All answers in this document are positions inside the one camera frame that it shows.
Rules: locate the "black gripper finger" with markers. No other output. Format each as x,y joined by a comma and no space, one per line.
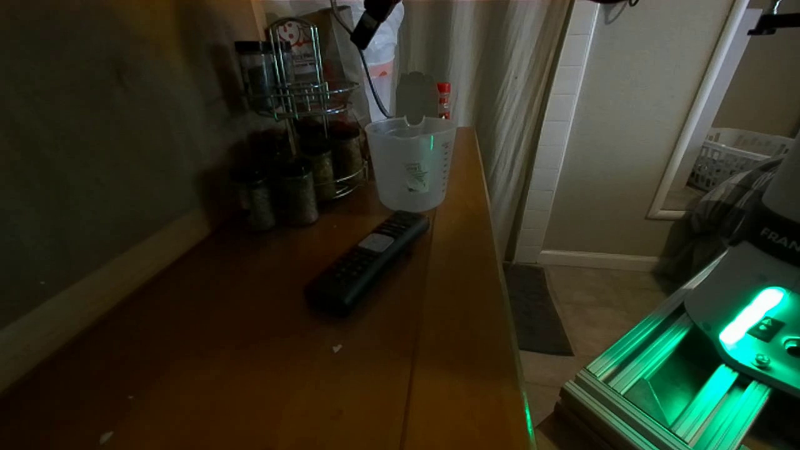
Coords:
374,24

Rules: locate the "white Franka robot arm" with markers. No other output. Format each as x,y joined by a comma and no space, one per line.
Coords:
750,326

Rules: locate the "dark glass spice jar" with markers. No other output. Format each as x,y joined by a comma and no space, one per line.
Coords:
348,158

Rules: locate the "small spice shaker jar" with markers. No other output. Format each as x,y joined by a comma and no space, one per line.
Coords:
298,197

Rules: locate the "clear glass bottle red label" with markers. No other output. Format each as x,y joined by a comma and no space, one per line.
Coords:
296,66

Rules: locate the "red spice bottle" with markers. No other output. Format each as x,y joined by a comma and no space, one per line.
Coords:
445,102

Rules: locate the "metal spice rack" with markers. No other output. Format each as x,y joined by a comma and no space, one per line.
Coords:
308,127

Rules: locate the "clear plastic measuring cup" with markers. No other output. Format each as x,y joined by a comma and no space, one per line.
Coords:
414,172

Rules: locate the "black remote control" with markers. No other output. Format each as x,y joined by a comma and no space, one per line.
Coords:
366,264

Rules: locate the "dark floor mat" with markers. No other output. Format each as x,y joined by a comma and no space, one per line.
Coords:
539,309

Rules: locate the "wooden dresser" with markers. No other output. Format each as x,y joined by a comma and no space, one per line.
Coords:
291,366

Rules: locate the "white laundry basket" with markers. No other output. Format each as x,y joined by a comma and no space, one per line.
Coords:
733,154

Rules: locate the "dark clothes pile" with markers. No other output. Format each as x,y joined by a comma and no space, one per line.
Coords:
716,227

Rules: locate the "aluminium extrusion robot stand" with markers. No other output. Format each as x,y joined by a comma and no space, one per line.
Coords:
650,392

